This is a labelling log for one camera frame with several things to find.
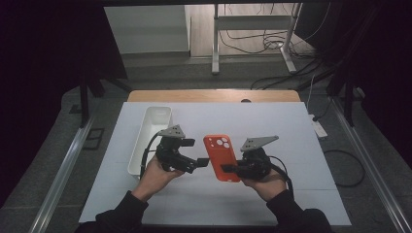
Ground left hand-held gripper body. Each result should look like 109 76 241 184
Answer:
155 124 198 174

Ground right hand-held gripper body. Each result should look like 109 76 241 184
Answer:
238 135 280 181

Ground orange phone case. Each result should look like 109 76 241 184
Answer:
203 134 241 183

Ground white plastic storage bin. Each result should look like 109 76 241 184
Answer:
127 106 173 178

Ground person's right hand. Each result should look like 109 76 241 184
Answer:
241 168 288 202

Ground person's left hand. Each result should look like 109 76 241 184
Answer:
130 154 186 203

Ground white table cover board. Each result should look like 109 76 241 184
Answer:
79 101 353 226

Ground white power strip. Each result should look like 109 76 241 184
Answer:
311 115 328 139

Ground black floor frames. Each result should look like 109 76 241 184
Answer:
82 127 105 150

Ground black metal stand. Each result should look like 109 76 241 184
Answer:
326 74 358 127
78 76 132 129

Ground white cabinet panel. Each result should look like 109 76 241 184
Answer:
104 4 190 54

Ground black curtain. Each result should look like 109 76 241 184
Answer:
295 0 412 159
0 0 128 208

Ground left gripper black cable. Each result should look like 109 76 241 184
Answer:
139 132 160 179

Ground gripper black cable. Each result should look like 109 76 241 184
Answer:
268 155 294 198
139 132 160 179

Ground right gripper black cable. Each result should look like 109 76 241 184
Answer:
268 155 294 198

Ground black looped floor cable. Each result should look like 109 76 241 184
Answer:
323 149 367 188

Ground aluminium floor rail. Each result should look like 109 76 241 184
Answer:
329 96 412 233
28 117 95 233

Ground tangle of black cables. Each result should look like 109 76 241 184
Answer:
218 3 326 91

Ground white metal desk frame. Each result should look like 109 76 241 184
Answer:
211 3 304 76

